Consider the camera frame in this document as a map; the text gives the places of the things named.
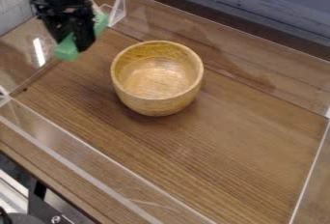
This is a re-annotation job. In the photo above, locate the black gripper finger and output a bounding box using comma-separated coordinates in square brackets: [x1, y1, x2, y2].
[43, 16, 71, 42]
[72, 13, 95, 51]

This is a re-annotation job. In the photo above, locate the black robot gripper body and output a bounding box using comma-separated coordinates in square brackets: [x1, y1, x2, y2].
[29, 0, 93, 25]

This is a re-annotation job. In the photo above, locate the green rectangular block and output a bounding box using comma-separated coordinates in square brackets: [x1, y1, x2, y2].
[55, 13, 105, 61]

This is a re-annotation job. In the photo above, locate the brown wooden bowl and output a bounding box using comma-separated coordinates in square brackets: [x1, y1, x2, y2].
[109, 41, 204, 116]

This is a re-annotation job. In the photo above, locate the clear acrylic corner bracket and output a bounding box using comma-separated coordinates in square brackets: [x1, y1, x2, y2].
[91, 0, 127, 27]

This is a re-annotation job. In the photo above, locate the clear acrylic front wall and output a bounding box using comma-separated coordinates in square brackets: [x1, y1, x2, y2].
[0, 92, 215, 224]

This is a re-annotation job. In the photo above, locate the black table leg mount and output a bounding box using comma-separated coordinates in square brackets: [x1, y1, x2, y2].
[26, 180, 76, 224]

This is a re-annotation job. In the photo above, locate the black cable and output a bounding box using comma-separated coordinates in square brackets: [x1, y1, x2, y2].
[0, 207, 14, 224]

